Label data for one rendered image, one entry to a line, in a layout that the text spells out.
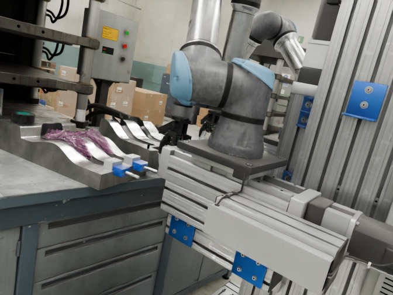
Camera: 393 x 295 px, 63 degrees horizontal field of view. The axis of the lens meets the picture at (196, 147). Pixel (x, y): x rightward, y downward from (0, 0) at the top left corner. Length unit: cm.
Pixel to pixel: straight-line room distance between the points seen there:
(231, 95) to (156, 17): 931
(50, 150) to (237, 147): 67
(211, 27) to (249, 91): 21
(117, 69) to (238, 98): 146
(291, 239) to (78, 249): 84
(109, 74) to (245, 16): 123
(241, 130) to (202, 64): 19
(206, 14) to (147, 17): 938
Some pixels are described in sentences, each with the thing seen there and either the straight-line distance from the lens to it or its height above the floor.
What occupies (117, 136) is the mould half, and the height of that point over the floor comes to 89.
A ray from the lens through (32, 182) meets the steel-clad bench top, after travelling 110.
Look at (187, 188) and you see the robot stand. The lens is 90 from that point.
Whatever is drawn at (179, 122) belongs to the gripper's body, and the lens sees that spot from 122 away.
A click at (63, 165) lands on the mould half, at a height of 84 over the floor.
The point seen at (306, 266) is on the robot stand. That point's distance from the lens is 65.
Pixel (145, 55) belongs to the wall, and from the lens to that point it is 1009.
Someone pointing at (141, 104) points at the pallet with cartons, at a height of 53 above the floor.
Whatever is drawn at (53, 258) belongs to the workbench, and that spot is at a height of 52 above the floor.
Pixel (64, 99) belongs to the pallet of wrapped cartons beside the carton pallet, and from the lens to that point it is 588.
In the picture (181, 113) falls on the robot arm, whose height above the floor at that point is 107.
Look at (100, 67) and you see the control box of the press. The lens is 212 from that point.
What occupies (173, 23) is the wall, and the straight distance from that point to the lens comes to 962.
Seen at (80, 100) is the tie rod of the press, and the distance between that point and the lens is 194.
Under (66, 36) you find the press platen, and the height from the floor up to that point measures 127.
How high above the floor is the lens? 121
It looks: 12 degrees down
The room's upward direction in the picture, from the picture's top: 12 degrees clockwise
